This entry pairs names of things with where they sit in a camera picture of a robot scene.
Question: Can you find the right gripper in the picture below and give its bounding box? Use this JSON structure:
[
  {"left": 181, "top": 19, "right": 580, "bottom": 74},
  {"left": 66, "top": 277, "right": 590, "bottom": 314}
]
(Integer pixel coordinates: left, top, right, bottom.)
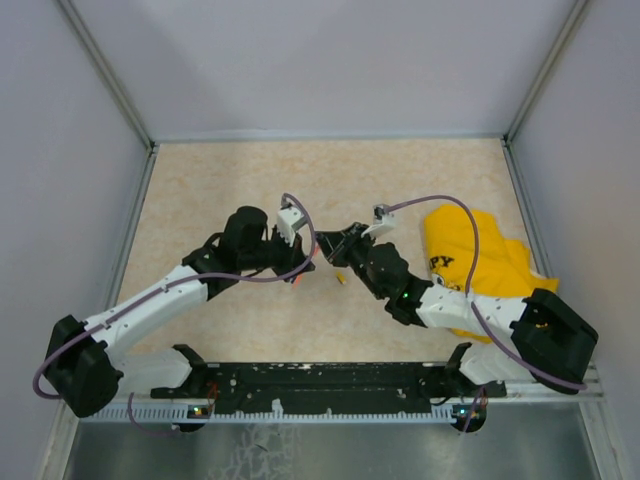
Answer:
[{"left": 312, "top": 224, "right": 386, "bottom": 302}]

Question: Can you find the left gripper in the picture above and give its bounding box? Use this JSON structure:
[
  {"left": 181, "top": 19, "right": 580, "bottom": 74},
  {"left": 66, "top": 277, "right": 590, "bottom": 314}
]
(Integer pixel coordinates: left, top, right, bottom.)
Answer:
[{"left": 239, "top": 221, "right": 314, "bottom": 280}]

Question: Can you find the orange pen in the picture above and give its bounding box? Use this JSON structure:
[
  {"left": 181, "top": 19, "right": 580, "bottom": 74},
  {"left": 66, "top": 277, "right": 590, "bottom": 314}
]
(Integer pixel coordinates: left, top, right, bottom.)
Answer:
[{"left": 292, "top": 273, "right": 304, "bottom": 288}]

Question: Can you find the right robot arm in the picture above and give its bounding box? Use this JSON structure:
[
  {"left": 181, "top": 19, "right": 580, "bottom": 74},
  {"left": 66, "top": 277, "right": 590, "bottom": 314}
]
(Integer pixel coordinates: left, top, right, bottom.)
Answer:
[{"left": 316, "top": 223, "right": 598, "bottom": 396}]

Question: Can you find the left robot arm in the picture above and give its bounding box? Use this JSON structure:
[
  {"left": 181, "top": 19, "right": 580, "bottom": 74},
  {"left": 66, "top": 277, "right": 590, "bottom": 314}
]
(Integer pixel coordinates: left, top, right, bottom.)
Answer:
[{"left": 35, "top": 202, "right": 313, "bottom": 418}]

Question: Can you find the yellow cloth bag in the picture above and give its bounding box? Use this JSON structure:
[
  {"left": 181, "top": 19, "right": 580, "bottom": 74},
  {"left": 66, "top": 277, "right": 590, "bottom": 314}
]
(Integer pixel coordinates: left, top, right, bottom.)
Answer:
[{"left": 422, "top": 203, "right": 561, "bottom": 346}]

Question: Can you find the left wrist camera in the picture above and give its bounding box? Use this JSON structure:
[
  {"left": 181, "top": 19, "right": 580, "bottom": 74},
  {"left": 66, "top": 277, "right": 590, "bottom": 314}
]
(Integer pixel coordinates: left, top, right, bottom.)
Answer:
[{"left": 276, "top": 204, "right": 307, "bottom": 248}]

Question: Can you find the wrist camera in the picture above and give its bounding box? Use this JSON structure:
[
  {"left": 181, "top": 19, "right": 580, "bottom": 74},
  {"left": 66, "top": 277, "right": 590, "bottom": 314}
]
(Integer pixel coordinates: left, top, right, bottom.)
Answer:
[
  {"left": 361, "top": 204, "right": 396, "bottom": 239},
  {"left": 276, "top": 204, "right": 307, "bottom": 248}
]

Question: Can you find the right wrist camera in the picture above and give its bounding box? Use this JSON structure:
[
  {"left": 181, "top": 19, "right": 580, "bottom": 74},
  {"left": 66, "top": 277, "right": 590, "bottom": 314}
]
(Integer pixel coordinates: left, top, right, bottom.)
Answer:
[{"left": 361, "top": 204, "right": 396, "bottom": 239}]

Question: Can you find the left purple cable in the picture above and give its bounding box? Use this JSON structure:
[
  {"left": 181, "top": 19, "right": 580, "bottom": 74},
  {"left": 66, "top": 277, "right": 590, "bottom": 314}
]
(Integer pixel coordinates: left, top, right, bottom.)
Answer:
[{"left": 32, "top": 192, "right": 321, "bottom": 439}]

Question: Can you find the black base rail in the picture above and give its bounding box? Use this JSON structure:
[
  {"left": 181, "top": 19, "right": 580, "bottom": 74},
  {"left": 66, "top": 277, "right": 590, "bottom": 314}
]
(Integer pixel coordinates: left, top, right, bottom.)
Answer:
[{"left": 150, "top": 343, "right": 480, "bottom": 415}]

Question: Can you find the white slotted cable duct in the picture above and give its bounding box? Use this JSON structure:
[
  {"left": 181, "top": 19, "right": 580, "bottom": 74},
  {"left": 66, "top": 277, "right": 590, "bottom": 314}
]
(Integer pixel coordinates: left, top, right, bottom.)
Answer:
[{"left": 79, "top": 402, "right": 486, "bottom": 425}]

